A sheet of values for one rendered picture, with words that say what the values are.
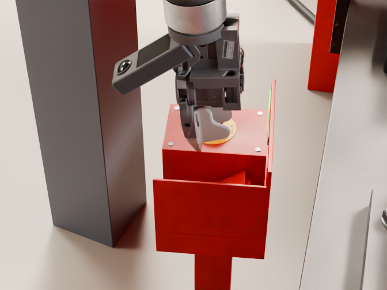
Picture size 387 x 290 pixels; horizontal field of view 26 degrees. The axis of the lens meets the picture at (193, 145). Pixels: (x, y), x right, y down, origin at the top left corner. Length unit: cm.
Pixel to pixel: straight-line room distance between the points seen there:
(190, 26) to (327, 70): 158
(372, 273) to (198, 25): 34
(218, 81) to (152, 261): 111
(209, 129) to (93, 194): 94
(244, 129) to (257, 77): 137
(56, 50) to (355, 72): 75
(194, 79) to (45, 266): 116
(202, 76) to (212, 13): 9
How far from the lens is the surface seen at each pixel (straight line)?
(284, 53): 274
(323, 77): 256
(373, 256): 94
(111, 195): 200
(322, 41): 249
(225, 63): 103
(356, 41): 129
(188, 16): 98
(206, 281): 140
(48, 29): 175
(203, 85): 104
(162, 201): 117
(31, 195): 228
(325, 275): 96
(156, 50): 105
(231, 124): 127
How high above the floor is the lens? 161
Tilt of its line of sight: 43 degrees down
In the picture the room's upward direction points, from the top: straight up
